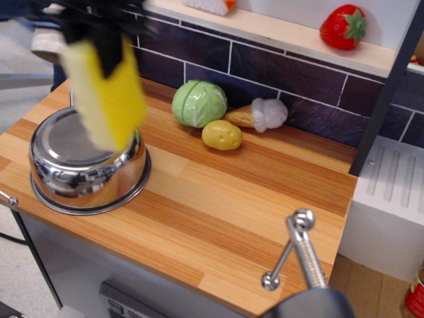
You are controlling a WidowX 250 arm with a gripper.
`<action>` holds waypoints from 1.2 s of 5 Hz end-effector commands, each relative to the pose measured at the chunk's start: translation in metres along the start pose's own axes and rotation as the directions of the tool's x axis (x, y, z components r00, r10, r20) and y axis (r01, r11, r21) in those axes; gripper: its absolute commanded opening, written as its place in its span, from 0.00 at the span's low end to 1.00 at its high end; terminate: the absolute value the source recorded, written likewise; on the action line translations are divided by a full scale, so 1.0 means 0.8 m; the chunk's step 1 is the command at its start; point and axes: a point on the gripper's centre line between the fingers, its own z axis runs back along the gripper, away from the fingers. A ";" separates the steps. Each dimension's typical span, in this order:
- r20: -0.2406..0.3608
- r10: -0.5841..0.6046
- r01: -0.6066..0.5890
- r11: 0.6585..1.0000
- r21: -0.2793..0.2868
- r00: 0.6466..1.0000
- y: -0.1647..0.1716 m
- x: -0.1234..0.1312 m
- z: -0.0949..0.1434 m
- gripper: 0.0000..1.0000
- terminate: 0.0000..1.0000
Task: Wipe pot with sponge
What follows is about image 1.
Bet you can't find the red labelled jar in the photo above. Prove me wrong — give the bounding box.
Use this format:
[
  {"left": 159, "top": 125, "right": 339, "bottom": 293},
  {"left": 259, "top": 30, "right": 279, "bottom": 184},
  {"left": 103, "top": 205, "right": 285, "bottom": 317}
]
[{"left": 402, "top": 266, "right": 424, "bottom": 318}]

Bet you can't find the yellow sponge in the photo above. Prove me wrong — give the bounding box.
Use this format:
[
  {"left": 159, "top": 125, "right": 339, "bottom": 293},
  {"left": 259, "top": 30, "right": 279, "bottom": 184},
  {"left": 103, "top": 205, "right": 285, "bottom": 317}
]
[{"left": 60, "top": 37, "right": 147, "bottom": 152}]

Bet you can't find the wooden shelf board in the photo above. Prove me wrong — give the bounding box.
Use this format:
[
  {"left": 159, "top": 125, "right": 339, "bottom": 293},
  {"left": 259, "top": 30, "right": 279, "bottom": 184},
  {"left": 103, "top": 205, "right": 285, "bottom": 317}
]
[{"left": 144, "top": 1, "right": 398, "bottom": 78}]

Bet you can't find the red toy strawberry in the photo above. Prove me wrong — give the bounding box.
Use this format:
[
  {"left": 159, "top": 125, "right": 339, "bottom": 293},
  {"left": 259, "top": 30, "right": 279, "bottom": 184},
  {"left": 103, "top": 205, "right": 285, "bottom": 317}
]
[{"left": 319, "top": 4, "right": 367, "bottom": 50}]

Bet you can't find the stainless steel pot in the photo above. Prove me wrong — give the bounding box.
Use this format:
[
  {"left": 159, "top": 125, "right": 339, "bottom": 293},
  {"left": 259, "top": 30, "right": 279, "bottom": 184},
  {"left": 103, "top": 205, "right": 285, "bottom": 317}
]
[{"left": 29, "top": 98, "right": 151, "bottom": 215}]

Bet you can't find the green toy cabbage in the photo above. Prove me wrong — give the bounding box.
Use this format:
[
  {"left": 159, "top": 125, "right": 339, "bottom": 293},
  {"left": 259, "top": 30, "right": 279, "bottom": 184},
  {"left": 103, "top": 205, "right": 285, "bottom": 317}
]
[{"left": 172, "top": 79, "right": 227, "bottom": 128}]

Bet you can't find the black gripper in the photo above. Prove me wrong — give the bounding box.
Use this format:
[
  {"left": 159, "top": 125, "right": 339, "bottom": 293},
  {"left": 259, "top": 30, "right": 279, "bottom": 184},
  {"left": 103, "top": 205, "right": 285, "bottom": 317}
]
[{"left": 29, "top": 1, "right": 155, "bottom": 78}]

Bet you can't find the grey oven control panel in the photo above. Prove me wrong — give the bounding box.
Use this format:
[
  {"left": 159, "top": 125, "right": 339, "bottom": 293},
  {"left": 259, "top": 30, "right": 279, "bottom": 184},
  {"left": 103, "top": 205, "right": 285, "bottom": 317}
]
[{"left": 99, "top": 282, "right": 165, "bottom": 318}]

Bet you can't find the white drainer sink unit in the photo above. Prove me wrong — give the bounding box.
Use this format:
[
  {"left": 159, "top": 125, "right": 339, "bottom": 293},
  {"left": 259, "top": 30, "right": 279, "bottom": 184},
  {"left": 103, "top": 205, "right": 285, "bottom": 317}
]
[{"left": 339, "top": 136, "right": 423, "bottom": 282}]

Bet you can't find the white sneaker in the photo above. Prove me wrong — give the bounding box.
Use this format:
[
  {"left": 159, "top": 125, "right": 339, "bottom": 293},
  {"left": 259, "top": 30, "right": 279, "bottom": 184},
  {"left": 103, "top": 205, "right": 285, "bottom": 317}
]
[{"left": 30, "top": 3, "right": 67, "bottom": 66}]

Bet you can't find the toy ice cream cone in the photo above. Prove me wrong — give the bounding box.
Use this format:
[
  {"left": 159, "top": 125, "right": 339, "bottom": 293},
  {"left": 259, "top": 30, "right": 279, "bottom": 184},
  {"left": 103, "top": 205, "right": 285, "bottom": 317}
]
[{"left": 223, "top": 97, "right": 288, "bottom": 133}]

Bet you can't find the metal clamp screw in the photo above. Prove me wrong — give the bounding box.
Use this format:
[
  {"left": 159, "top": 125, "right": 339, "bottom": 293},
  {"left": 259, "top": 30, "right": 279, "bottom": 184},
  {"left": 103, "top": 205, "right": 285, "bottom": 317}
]
[{"left": 261, "top": 208, "right": 328, "bottom": 292}]

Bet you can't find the white orange toy on shelf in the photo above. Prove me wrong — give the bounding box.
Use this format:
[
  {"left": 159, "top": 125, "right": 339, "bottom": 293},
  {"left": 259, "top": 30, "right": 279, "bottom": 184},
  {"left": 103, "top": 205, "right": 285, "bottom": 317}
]
[{"left": 183, "top": 0, "right": 237, "bottom": 16}]

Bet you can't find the small metal knob rod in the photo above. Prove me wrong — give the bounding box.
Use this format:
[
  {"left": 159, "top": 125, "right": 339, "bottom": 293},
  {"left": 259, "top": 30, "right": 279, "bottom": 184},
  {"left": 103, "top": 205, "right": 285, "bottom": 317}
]
[{"left": 0, "top": 191, "right": 19, "bottom": 207}]

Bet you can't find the yellow toy potato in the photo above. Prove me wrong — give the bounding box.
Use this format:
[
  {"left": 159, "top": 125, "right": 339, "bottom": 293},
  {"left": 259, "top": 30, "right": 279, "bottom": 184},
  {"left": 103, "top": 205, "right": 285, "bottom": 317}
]
[{"left": 201, "top": 120, "right": 242, "bottom": 150}]

